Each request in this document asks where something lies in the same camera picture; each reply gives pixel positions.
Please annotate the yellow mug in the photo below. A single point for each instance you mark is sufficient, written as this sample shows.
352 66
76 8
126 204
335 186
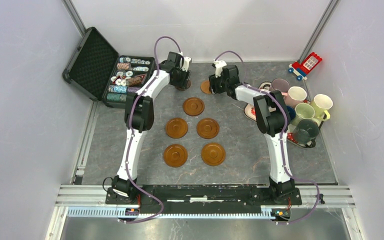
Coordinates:
321 104

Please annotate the mauve mug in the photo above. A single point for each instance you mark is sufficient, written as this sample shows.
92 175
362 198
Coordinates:
280 84

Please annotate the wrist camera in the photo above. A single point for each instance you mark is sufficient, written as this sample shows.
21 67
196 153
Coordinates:
219 65
185 63

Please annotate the grooved wooden coaster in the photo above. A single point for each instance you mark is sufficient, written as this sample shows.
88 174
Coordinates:
193 106

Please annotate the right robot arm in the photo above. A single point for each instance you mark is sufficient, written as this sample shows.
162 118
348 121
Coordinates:
272 119

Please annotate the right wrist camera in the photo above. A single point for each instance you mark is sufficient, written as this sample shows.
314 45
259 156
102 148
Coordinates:
219 65

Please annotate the dark green mug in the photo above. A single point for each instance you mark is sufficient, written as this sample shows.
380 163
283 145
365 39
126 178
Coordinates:
305 132

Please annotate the cream pink mug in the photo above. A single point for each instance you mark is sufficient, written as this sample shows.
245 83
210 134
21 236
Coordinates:
294 96

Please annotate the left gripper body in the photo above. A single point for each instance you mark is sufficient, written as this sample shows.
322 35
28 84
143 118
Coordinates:
182 77

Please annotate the dark blue mug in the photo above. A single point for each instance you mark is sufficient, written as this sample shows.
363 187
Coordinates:
292 113

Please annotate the light wooden coaster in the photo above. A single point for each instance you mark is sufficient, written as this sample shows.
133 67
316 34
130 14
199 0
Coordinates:
205 87

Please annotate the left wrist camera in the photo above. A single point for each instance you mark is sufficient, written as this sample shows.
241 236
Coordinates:
185 63

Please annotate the dark brown coaster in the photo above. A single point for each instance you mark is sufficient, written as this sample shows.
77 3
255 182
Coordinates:
185 87

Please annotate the black poker chip case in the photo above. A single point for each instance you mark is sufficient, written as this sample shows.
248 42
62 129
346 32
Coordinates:
102 74

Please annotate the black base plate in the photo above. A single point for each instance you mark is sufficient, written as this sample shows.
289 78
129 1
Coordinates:
203 199

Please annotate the light green mug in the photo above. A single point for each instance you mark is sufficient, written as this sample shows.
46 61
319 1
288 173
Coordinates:
303 111

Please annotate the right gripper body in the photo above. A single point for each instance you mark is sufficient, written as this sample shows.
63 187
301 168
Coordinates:
217 85

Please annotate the aluminium frame rail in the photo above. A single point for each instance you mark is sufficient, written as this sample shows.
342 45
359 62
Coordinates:
89 201

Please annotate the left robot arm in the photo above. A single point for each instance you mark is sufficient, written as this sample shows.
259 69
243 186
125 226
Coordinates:
139 118

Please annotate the red blue toy truck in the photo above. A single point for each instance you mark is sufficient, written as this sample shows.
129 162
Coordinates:
302 69

